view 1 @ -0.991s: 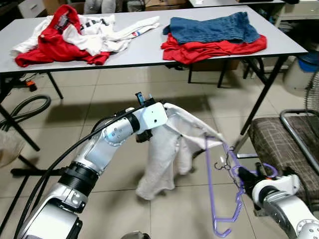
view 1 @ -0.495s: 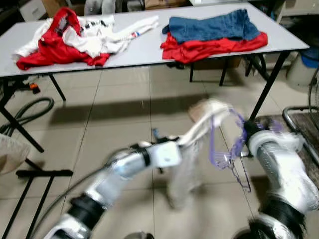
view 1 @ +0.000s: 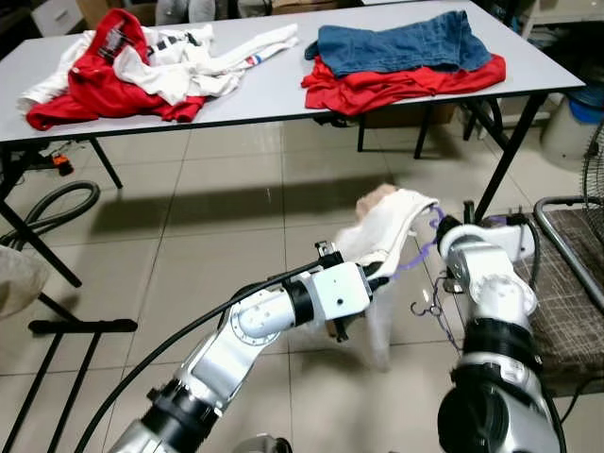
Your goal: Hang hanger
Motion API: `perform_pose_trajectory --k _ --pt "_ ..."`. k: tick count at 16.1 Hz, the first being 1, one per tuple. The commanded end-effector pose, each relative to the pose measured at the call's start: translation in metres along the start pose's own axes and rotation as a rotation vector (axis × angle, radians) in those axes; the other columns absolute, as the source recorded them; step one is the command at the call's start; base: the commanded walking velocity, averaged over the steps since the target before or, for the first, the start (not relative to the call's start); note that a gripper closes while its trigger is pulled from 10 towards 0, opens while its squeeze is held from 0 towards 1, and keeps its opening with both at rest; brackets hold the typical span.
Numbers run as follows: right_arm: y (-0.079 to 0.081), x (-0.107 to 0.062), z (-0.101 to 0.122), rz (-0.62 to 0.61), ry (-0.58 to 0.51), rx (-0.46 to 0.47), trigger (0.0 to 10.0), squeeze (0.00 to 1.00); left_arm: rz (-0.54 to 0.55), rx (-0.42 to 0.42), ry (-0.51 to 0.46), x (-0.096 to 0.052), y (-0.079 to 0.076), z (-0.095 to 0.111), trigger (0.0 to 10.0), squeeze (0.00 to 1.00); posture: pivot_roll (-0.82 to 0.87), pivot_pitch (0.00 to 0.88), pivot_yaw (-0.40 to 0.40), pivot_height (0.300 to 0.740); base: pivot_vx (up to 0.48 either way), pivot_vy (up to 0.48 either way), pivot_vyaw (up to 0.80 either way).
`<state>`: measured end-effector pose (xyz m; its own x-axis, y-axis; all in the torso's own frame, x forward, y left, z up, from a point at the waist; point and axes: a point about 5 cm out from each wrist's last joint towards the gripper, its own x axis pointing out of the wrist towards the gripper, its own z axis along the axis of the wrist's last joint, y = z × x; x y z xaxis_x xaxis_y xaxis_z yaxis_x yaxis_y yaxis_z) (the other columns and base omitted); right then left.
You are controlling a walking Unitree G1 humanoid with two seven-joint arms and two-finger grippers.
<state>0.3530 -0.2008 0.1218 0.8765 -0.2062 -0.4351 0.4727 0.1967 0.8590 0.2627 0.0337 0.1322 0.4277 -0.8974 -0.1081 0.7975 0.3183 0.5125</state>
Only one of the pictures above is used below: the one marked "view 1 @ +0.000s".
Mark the plaid cushion metal chair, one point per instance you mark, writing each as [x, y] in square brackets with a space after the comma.
[566, 283]

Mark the chrome black clothes rack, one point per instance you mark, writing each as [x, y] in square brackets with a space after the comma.
[80, 326]

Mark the grey table black legs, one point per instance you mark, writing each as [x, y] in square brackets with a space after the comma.
[283, 94]

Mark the red jacket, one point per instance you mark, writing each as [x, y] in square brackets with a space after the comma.
[94, 90]

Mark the white bucket blue lid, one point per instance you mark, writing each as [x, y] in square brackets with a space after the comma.
[576, 132]

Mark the blue denim jeans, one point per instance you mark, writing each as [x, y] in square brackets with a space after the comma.
[396, 42]

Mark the orange black tool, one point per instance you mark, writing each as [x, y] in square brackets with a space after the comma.
[62, 164]

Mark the flat brown cardboard box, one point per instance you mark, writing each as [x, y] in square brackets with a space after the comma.
[411, 115]

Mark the white shirt tan collar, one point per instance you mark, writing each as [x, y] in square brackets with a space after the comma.
[387, 226]

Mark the white cloth garment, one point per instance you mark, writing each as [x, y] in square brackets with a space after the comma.
[217, 61]

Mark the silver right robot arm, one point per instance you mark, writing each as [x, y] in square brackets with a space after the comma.
[495, 293]

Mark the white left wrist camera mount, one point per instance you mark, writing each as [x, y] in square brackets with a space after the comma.
[338, 291]

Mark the red shirt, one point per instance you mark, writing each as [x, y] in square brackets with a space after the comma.
[396, 90]

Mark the black floor fan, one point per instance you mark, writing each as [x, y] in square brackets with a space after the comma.
[595, 179]

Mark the beige bag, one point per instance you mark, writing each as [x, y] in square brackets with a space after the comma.
[19, 278]

